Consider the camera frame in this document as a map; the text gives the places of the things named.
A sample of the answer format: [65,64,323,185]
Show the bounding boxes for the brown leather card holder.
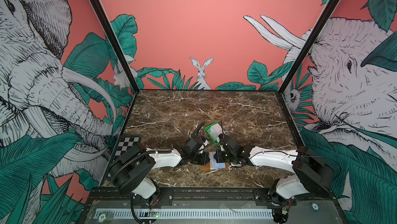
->
[200,152,229,171]

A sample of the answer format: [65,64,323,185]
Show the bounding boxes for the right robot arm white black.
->
[214,134,334,199]

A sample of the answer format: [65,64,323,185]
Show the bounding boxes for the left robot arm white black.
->
[109,135,210,203]

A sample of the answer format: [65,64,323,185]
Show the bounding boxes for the stack of credit cards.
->
[209,123,223,142]

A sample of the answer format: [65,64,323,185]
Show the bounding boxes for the green plastic tray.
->
[205,122,224,144]

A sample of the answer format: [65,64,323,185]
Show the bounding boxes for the black white checkerboard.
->
[113,136,141,160]

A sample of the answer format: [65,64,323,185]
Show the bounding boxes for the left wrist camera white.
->
[199,136,208,152]

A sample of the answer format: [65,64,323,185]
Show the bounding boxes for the left camera black cable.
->
[190,121,207,139]

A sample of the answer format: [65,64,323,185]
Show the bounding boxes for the white slotted cable duct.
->
[93,208,273,222]

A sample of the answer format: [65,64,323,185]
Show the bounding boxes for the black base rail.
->
[89,186,336,207]

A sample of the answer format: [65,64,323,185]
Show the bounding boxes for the right black frame post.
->
[278,0,340,95]

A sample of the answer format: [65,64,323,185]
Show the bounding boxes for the black frame post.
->
[89,0,140,94]
[278,0,340,95]

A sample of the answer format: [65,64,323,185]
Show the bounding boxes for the left black frame post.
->
[89,0,140,94]

